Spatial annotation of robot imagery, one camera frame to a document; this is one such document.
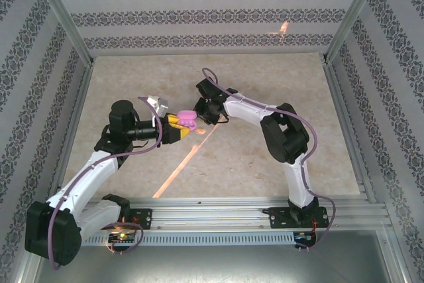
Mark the aluminium frame post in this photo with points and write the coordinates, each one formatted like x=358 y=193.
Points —
x=352 y=14
x=64 y=14

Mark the small circuit board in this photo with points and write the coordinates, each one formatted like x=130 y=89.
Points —
x=121 y=237
x=303 y=236

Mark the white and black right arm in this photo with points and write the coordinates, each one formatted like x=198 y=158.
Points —
x=245 y=110

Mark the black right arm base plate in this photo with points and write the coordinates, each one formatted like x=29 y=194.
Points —
x=280 y=218

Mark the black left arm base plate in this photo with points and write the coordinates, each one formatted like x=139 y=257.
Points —
x=142 y=218

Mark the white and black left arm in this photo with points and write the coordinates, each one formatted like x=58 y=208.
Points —
x=86 y=177

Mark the grey metal base sheet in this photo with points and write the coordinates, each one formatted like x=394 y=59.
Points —
x=212 y=266

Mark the pink earbud charging case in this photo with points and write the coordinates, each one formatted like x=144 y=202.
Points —
x=186 y=115

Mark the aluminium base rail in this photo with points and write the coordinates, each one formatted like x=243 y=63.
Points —
x=212 y=213

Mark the aluminium side frame rail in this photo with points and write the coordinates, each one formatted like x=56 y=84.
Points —
x=73 y=130
x=347 y=130

